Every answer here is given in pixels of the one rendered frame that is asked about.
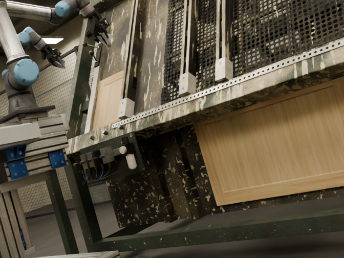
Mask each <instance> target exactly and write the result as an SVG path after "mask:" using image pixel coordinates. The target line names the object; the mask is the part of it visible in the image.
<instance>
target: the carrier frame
mask: <svg viewBox="0 0 344 258"><path fill-rule="evenodd" d="M137 143H138V147H139V151H140V154H141V158H142V161H143V164H144V168H145V171H142V172H139V173H135V174H131V175H127V176H123V177H119V178H114V179H110V180H106V184H107V188H108V191H109V194H110V198H111V201H112V205H113V208H114V212H115V215H116V219H117V222H118V226H119V228H117V229H115V230H113V231H111V232H109V233H107V234H105V235H103V236H102V234H101V230H100V227H99V223H98V220H97V216H96V212H95V209H94V205H93V202H92V198H91V195H90V191H89V188H88V184H87V183H86V184H84V185H83V184H82V183H83V182H84V177H83V173H82V171H77V168H76V166H74V165H73V164H74V163H75V161H74V158H71V157H67V158H68V162H69V165H66V166H64V170H65V173H66V177H67V181H68V184H69V188H70V191H71V195H72V198H73V202H74V205H75V209H76V212H77V216H78V219H79V223H80V227H81V230H82V234H83V238H84V241H85V245H86V247H87V251H88V253H92V252H105V251H116V250H118V251H119V252H125V251H136V250H147V249H158V248H168V247H179V246H190V245H201V244H212V243H222V242H233V241H244V240H255V239H266V238H276V237H287V236H294V235H304V234H315V233H326V232H337V231H344V208H338V209H329V210H321V211H314V212H305V213H297V214H290V215H285V216H277V217H269V218H261V219H253V220H244V221H237V222H229V223H221V224H213V225H205V226H197V227H189V228H181V229H173V230H165V231H157V232H149V233H141V234H137V233H139V232H140V231H142V230H144V229H146V228H148V227H150V226H152V225H154V224H156V223H158V222H165V223H172V222H173V221H175V220H178V219H185V218H192V220H194V219H200V218H201V217H203V216H206V215H210V214H217V213H225V212H232V211H238V210H245V209H253V208H260V207H266V206H273V205H281V204H288V203H294V202H301V201H309V200H316V199H323V198H329V197H336V196H344V186H340V187H333V188H327V189H321V190H315V191H308V192H301V193H295V194H291V195H285V196H278V197H272V198H265V199H259V200H253V201H246V202H240V203H233V204H227V205H221V206H217V203H216V200H215V197H214V194H213V190H212V187H211V183H210V180H209V176H208V173H207V170H206V166H205V163H204V159H203V156H202V153H201V149H200V146H199V142H198V139H197V136H196V132H195V128H194V125H193V124H191V125H188V126H185V127H182V128H179V129H176V130H173V131H170V132H166V133H163V134H160V135H156V136H153V137H150V138H147V139H144V140H141V141H137Z"/></svg>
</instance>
